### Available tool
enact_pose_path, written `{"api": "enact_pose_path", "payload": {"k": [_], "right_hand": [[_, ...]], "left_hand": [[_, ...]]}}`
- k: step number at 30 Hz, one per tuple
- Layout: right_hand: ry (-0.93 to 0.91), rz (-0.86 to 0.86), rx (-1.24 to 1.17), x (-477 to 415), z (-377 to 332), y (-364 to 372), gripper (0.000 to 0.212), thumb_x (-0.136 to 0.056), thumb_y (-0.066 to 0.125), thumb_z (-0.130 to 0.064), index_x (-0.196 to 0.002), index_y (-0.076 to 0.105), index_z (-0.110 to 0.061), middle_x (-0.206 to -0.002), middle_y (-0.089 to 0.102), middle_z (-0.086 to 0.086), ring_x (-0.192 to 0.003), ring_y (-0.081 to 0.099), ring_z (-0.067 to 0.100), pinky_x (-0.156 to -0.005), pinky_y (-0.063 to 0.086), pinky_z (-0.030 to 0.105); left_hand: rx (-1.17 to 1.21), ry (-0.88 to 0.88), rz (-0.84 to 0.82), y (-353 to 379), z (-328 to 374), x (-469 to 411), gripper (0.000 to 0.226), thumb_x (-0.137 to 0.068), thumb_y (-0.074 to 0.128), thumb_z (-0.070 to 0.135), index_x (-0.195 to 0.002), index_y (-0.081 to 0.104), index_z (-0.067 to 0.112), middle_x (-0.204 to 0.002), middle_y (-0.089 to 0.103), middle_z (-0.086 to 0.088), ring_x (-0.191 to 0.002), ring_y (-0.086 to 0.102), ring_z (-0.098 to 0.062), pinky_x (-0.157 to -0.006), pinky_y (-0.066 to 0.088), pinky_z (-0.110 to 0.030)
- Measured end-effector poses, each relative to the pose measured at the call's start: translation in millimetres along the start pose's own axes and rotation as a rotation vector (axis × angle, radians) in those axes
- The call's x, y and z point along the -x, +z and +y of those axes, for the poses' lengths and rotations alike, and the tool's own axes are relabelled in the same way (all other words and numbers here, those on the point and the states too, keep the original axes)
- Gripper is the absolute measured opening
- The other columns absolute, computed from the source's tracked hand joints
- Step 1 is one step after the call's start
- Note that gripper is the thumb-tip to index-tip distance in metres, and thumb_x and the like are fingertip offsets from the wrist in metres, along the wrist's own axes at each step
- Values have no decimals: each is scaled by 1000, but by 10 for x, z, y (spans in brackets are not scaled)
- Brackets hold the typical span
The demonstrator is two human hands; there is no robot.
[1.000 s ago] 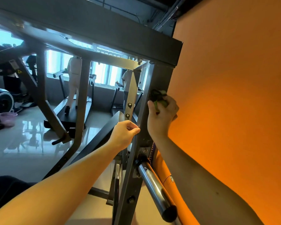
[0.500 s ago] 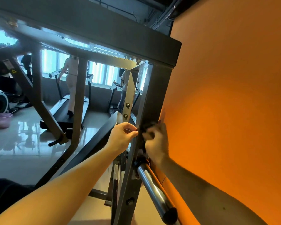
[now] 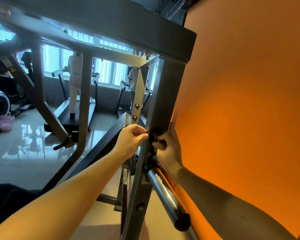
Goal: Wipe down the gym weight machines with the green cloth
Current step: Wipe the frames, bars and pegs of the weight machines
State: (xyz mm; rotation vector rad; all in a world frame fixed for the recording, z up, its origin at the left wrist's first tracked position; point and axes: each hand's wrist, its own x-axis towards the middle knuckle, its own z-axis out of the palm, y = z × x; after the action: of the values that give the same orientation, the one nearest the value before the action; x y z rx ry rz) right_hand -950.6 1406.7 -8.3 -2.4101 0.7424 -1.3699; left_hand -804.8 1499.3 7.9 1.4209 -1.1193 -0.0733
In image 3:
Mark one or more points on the person's right hand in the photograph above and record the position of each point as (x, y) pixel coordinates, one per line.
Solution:
(170, 155)

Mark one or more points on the person's left hand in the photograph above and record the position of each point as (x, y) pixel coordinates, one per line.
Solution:
(129, 141)

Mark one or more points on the grey steel gym machine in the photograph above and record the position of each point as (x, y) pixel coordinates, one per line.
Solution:
(115, 20)

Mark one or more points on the person's left forearm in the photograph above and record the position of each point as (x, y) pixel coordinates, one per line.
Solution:
(55, 207)

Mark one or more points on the person's right forearm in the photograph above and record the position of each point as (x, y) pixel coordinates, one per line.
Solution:
(230, 212)

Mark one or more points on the person's black trousers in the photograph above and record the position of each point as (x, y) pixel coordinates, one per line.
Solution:
(10, 202)

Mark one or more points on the black padded bench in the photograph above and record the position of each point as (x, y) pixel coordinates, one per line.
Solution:
(97, 147)

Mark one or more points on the black treadmill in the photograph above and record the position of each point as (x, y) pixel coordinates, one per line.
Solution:
(65, 115)
(122, 102)

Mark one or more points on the chrome weight storage peg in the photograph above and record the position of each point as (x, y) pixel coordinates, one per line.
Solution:
(167, 197)

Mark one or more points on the large bright window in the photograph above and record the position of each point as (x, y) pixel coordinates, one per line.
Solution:
(110, 70)

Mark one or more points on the pink plastic bucket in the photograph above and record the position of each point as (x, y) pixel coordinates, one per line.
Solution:
(4, 122)

